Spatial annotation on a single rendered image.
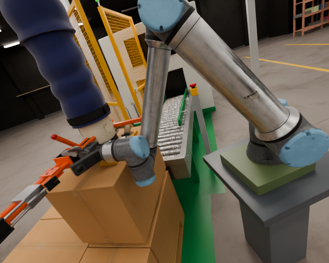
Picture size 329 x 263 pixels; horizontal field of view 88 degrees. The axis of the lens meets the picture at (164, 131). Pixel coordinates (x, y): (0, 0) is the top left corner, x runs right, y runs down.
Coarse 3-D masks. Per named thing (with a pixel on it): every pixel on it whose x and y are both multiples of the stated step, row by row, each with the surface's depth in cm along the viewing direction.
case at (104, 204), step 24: (96, 168) 87; (120, 168) 80; (48, 192) 81; (72, 192) 77; (96, 192) 73; (120, 192) 73; (144, 192) 94; (72, 216) 86; (96, 216) 82; (120, 216) 79; (144, 216) 89; (96, 240) 93; (120, 240) 89; (144, 240) 85
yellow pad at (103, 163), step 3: (132, 132) 110; (135, 132) 110; (123, 135) 103; (126, 135) 108; (129, 135) 107; (132, 135) 107; (135, 135) 109; (102, 162) 87; (105, 162) 86; (114, 162) 84; (117, 162) 85; (102, 165) 86; (105, 165) 86
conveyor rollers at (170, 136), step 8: (168, 104) 311; (176, 104) 291; (168, 112) 270; (176, 112) 258; (184, 112) 247; (168, 120) 238; (176, 120) 234; (184, 120) 223; (160, 128) 224; (168, 128) 213; (176, 128) 210; (160, 136) 199; (168, 136) 196; (176, 136) 186; (160, 144) 182; (168, 144) 180; (176, 144) 178; (168, 152) 163; (176, 152) 161
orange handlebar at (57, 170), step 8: (112, 120) 108; (128, 120) 96; (136, 120) 94; (80, 144) 85; (56, 168) 67; (64, 168) 69; (40, 176) 65; (48, 176) 66; (56, 176) 65; (8, 208) 53; (24, 208) 53; (16, 216) 51
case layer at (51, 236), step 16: (160, 192) 119; (160, 208) 109; (176, 208) 140; (48, 224) 125; (64, 224) 120; (160, 224) 104; (176, 224) 133; (32, 240) 116; (48, 240) 112; (64, 240) 108; (80, 240) 104; (160, 240) 100; (176, 240) 126; (16, 256) 108; (32, 256) 104; (48, 256) 101; (64, 256) 97; (80, 256) 94; (96, 256) 92; (112, 256) 89; (128, 256) 86; (144, 256) 84; (160, 256) 96
